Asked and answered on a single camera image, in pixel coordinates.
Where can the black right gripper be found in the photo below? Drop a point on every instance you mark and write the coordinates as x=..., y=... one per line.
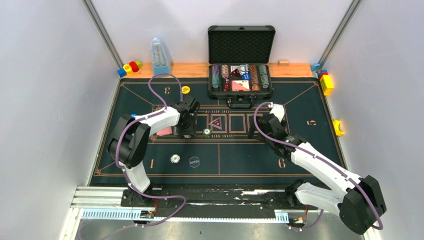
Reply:
x=251, y=132

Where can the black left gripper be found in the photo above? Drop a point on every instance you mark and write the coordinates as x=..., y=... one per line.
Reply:
x=185, y=127

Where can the white-blue poker chip stack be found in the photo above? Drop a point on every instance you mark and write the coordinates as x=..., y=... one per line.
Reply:
x=175, y=158

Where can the yellow big blind button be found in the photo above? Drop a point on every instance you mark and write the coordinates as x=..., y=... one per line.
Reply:
x=185, y=90

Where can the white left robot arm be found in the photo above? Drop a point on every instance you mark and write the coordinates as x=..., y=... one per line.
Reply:
x=129, y=140

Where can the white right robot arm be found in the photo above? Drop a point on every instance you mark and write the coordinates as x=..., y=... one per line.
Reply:
x=357, y=200

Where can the clear dealer button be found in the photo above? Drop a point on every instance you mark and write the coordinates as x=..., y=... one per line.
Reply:
x=194, y=162

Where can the red triangular all-in marker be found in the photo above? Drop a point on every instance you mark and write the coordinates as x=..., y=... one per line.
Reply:
x=216, y=123

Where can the green poker table mat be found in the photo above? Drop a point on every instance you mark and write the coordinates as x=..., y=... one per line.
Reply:
x=227, y=156

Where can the orange chip row in case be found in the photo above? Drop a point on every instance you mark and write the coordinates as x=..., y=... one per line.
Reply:
x=254, y=78

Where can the playing card deck in case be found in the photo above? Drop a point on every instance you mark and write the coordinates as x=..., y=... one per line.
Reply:
x=240, y=86

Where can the blue button in case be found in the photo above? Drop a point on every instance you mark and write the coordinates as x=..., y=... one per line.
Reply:
x=246, y=76

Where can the black poker chip case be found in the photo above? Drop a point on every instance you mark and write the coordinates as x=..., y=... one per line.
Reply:
x=239, y=47

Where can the purple-green chip row in case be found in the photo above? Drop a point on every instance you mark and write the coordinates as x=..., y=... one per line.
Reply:
x=215, y=76

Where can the pink-white chip row in case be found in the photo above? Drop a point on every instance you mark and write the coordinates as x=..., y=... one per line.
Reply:
x=224, y=71

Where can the small wooden block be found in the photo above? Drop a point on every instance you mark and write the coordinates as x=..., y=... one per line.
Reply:
x=283, y=62

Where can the green toy block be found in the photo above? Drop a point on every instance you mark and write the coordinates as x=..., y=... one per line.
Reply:
x=139, y=64

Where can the red toy cylinder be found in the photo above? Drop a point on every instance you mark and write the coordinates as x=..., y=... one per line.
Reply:
x=134, y=66

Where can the yellow curved toy piece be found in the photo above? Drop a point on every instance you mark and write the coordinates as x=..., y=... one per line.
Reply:
x=337, y=125

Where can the yellow toy cylinder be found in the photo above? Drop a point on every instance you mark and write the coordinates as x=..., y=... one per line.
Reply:
x=128, y=69

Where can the blue toy cube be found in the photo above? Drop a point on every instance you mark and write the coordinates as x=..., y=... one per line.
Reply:
x=121, y=72

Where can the yellow toy block right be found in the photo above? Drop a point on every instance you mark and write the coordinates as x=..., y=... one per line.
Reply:
x=325, y=82

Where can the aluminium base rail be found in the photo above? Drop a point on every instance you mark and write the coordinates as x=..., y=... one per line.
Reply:
x=191, y=203

